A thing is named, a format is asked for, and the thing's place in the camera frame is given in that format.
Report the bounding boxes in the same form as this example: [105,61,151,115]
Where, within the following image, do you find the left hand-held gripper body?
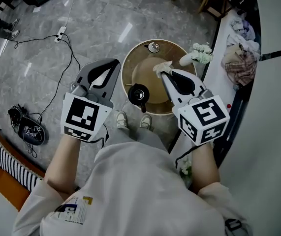
[60,81,114,143]

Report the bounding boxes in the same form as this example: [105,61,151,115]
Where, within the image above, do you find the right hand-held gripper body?
[171,88,230,147]

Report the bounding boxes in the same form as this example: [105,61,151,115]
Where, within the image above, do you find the black kettle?
[127,83,151,114]

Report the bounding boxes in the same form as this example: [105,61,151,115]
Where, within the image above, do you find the person's left forearm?
[43,133,82,201]

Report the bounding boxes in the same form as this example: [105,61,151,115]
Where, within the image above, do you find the person's right forearm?
[190,141,221,195]

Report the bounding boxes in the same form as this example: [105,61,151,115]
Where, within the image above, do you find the white low platform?
[168,8,261,154]

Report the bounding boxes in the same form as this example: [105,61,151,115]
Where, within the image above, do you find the white vase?
[179,53,197,67]

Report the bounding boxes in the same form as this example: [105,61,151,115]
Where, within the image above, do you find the person's left white sneaker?
[115,111,128,130]

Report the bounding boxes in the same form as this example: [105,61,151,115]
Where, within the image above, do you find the person's white sneaker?
[139,114,153,130]
[115,111,128,130]

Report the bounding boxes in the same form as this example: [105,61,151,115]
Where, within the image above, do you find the round wooden side table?
[120,38,198,117]

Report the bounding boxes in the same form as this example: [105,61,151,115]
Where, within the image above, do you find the person's right white sneaker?
[139,114,153,130]

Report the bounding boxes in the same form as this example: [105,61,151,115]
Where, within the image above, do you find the white power strip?
[54,26,67,43]

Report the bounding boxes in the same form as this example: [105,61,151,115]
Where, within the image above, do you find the gray trousers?
[127,128,169,153]

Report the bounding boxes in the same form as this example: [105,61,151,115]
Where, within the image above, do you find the small white flower bunch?
[179,157,193,181]

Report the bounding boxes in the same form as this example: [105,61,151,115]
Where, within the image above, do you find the pile of light clothes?
[226,17,263,59]

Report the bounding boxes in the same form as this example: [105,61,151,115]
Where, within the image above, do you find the black-white striped cushion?
[0,131,42,193]

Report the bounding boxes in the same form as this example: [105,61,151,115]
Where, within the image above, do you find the white printed t-shirt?
[11,141,254,236]

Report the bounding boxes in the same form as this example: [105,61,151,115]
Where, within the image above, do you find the orange sofa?
[0,129,46,212]

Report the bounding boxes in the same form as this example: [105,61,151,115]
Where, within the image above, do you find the black floor cable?
[65,33,82,70]
[35,32,72,125]
[13,34,59,49]

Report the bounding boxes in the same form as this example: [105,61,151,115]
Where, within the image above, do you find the black wall base trim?
[214,0,264,168]

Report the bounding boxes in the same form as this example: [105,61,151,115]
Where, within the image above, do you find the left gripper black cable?
[88,123,110,149]

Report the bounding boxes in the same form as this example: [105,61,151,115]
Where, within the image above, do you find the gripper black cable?
[174,144,200,169]
[88,123,110,149]

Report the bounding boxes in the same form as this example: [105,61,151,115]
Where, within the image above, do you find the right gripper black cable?
[174,144,200,169]

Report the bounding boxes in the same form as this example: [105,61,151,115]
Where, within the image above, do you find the black gear bundle with cables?
[7,104,47,158]

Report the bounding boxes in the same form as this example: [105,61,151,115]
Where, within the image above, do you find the black wall strip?
[260,47,281,61]

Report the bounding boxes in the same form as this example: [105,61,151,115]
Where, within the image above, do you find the black shoulder strap buckle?
[225,217,243,233]

